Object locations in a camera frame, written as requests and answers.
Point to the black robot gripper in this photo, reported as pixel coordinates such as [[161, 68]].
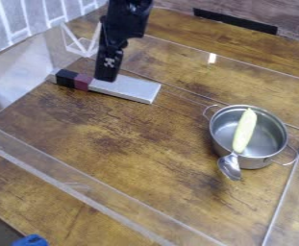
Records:
[[124, 22]]

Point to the yellow handled metal spoon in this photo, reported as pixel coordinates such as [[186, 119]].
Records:
[[229, 164]]

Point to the clear acrylic triangle stand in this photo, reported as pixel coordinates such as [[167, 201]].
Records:
[[79, 45]]

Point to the grey block with coloured end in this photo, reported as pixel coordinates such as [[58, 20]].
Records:
[[126, 87]]

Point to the blue object at corner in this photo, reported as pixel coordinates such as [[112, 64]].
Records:
[[31, 240]]

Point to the black wall strip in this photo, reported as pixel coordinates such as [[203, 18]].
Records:
[[235, 21]]

